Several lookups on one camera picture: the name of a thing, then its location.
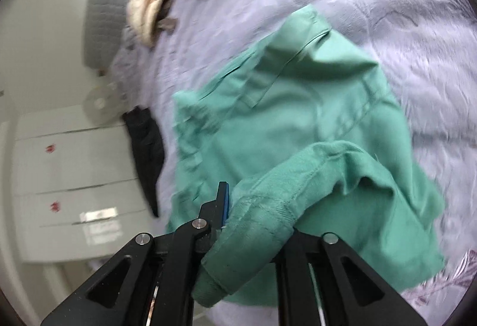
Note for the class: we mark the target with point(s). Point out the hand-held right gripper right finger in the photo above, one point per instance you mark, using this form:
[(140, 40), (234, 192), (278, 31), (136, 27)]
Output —
[(337, 261)]

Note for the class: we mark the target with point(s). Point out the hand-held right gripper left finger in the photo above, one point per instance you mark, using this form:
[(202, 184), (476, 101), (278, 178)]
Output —
[(223, 201)]

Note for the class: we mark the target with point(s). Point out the green work jacket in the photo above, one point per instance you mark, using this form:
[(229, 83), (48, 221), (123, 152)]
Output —
[(298, 106)]

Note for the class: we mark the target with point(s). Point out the black garment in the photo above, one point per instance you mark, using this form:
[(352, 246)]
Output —
[(147, 158)]

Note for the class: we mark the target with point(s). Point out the white drawer cabinet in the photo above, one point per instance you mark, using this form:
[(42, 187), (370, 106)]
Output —
[(78, 180)]

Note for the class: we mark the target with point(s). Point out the white electric fan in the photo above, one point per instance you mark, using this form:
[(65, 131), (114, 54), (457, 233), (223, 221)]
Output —
[(100, 102)]

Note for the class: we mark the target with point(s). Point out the grey quilted headboard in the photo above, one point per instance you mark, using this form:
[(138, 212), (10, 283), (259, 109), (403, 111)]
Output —
[(108, 2)]

